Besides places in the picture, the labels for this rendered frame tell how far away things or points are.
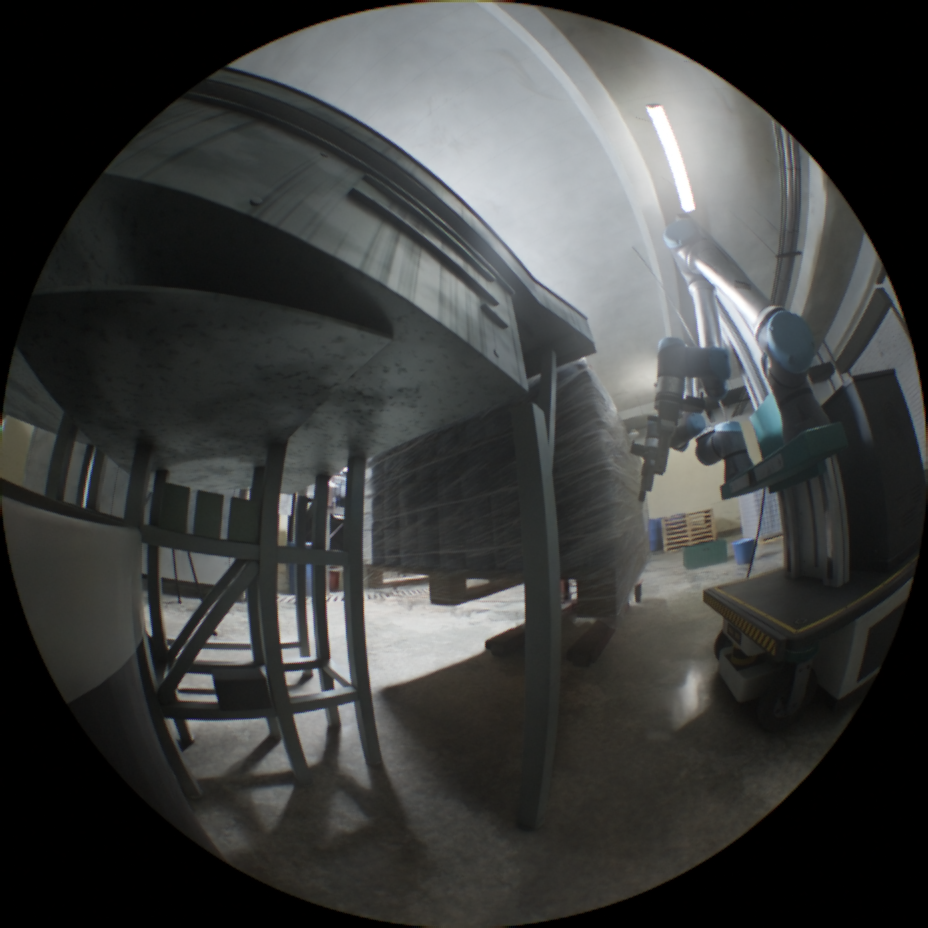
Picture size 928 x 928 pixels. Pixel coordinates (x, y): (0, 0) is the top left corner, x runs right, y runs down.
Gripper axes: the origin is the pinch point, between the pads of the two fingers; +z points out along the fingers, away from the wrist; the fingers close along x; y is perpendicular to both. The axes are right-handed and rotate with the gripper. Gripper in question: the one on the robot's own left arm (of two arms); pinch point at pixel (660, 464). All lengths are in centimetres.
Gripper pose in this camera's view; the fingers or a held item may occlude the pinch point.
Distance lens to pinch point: 70.8
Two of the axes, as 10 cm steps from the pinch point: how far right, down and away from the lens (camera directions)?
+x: -6.1, -0.9, -7.9
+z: -2.1, 9.8, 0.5
